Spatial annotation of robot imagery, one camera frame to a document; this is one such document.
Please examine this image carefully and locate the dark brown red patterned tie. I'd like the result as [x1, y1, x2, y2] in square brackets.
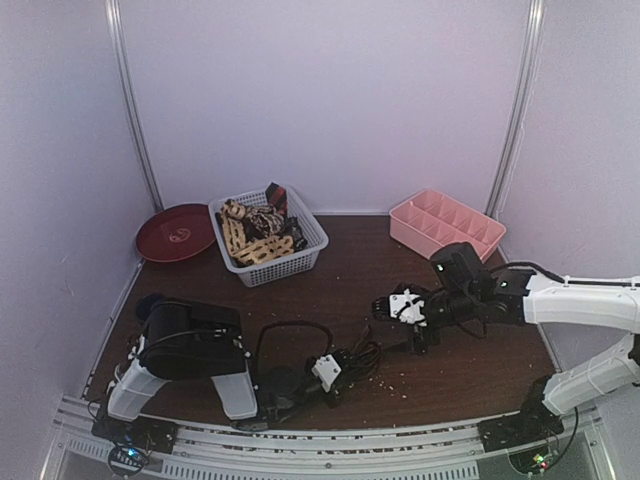
[355, 325, 414, 354]

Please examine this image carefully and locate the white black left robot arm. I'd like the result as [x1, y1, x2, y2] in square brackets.
[97, 293, 382, 444]

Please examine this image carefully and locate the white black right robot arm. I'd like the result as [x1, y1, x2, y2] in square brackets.
[389, 242, 639, 442]

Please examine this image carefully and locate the pink divided organizer box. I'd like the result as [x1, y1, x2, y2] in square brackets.
[389, 189, 507, 262]

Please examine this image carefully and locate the grey plastic mesh basket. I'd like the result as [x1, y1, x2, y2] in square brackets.
[208, 182, 329, 287]

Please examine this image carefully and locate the yellow insect patterned tie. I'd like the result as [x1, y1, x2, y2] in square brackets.
[216, 199, 295, 267]

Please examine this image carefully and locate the brown cream patterned tie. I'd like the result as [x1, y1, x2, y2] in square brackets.
[242, 205, 285, 238]

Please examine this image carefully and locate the red black striped tie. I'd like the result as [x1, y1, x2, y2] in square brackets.
[265, 182, 288, 217]

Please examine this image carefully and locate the dark red round plate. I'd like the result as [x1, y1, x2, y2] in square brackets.
[135, 203, 216, 263]

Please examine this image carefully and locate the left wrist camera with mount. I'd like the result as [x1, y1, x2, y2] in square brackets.
[311, 354, 342, 393]

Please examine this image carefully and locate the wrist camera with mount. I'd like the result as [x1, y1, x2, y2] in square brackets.
[311, 354, 342, 393]
[371, 282, 430, 327]

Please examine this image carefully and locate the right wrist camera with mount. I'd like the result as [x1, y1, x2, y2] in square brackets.
[371, 282, 430, 327]

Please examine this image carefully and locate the front aluminium rail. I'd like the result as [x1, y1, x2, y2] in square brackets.
[36, 396, 619, 479]

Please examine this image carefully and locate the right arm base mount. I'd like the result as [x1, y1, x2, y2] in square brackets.
[477, 398, 564, 453]

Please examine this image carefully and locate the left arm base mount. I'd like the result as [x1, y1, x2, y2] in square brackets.
[87, 400, 178, 479]

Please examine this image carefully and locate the right aluminium frame post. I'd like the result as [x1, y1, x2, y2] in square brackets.
[485, 0, 546, 220]

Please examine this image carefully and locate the aluminium frame post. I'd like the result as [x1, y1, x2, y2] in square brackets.
[105, 0, 164, 213]
[485, 0, 546, 220]

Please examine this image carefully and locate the left aluminium frame post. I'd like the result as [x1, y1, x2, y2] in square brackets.
[105, 0, 164, 213]

